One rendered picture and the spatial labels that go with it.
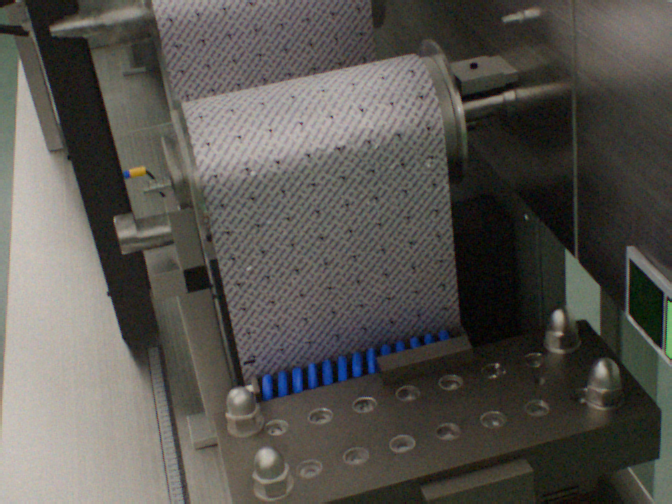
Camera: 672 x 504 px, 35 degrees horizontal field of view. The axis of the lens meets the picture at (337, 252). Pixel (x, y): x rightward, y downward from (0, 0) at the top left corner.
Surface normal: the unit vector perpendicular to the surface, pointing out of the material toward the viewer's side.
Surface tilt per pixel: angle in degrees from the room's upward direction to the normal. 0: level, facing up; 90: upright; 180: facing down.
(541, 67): 90
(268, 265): 90
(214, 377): 90
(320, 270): 90
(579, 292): 0
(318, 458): 0
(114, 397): 0
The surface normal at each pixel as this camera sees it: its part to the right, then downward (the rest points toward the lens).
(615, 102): -0.96, 0.23
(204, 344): 0.24, 0.47
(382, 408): -0.13, -0.85
